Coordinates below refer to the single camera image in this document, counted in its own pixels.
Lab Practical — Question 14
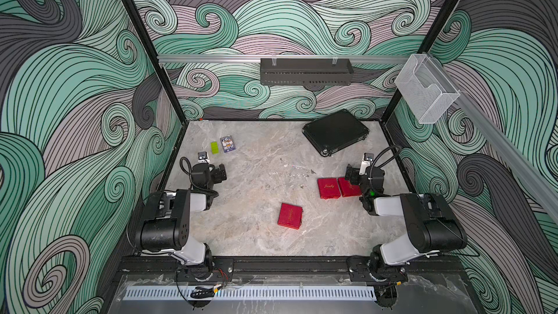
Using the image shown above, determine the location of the black flat case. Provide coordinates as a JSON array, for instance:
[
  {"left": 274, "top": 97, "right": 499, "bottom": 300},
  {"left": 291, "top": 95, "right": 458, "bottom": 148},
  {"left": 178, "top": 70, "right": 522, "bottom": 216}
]
[{"left": 302, "top": 109, "right": 370, "bottom": 157}]

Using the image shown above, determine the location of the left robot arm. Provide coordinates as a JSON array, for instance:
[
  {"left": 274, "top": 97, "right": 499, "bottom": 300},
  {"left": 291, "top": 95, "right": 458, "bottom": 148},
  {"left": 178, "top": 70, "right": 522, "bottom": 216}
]
[{"left": 126, "top": 152, "right": 228, "bottom": 273}]

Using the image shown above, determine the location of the red jewelry box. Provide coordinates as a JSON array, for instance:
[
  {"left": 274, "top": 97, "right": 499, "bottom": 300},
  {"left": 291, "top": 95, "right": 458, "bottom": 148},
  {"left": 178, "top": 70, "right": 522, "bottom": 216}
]
[{"left": 317, "top": 177, "right": 341, "bottom": 200}]

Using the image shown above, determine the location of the red jewelry box lid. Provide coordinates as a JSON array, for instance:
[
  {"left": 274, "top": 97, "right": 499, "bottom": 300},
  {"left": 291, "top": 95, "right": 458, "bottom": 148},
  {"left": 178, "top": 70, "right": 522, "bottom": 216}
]
[{"left": 338, "top": 177, "right": 362, "bottom": 198}]

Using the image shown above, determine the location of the green small block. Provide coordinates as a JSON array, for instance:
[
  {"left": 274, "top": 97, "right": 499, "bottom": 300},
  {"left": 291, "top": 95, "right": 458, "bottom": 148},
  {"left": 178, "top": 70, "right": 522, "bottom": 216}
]
[{"left": 210, "top": 142, "right": 219, "bottom": 155}]

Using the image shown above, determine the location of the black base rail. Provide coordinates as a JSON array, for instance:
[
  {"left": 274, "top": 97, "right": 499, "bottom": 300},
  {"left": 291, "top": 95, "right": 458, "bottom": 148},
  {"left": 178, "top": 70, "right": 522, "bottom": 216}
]
[{"left": 117, "top": 256, "right": 464, "bottom": 284}]

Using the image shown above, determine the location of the white slotted cable duct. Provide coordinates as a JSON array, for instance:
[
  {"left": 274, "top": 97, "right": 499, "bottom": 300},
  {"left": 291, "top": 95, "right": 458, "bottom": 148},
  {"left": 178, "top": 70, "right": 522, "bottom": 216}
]
[{"left": 123, "top": 285, "right": 376, "bottom": 302}]

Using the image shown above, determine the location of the clear acrylic wall holder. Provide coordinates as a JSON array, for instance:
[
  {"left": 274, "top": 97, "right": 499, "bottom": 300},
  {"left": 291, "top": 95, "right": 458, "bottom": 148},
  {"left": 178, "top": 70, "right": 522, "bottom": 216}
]
[{"left": 395, "top": 53, "right": 461, "bottom": 124}]

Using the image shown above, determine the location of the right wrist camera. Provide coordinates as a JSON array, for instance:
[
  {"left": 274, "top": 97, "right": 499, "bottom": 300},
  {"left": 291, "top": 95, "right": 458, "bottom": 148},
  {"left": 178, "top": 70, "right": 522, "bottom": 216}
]
[{"left": 359, "top": 153, "right": 374, "bottom": 175}]

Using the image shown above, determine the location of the small card pack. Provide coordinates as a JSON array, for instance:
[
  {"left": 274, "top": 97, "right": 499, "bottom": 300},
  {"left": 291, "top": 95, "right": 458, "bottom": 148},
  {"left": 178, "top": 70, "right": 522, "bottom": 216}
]
[{"left": 220, "top": 135, "right": 236, "bottom": 153}]

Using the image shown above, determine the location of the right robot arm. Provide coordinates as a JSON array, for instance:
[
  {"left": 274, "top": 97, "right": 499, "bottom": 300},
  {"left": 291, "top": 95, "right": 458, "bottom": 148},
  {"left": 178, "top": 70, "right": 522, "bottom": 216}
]
[{"left": 345, "top": 145, "right": 468, "bottom": 283}]

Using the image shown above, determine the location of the aluminium wall rail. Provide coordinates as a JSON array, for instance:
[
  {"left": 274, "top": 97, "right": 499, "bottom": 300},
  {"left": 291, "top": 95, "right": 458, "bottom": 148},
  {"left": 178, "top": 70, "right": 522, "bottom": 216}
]
[{"left": 157, "top": 54, "right": 409, "bottom": 65}]

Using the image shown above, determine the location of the black wall tray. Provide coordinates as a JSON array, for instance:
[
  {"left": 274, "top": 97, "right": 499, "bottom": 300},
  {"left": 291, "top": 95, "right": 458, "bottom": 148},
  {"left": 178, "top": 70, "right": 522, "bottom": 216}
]
[{"left": 260, "top": 59, "right": 355, "bottom": 89}]

